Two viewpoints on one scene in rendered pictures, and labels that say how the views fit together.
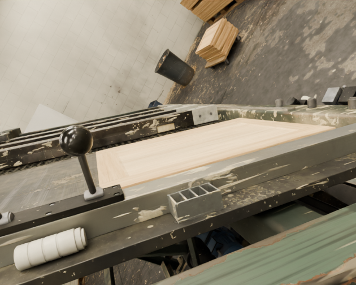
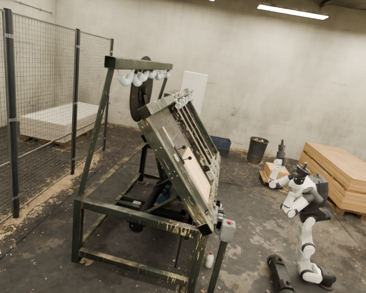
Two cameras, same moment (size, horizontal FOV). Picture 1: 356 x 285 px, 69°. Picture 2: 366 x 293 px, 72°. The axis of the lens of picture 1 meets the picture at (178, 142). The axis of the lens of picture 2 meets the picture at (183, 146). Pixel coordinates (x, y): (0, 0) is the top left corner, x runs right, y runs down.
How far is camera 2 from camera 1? 211 cm
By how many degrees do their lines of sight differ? 8
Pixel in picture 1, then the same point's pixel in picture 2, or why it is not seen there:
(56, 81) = (227, 72)
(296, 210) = not seen: hidden behind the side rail
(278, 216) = not seen: hidden behind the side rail
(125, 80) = (241, 116)
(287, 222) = not seen: hidden behind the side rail
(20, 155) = (182, 122)
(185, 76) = (253, 158)
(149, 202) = (183, 168)
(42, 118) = (198, 79)
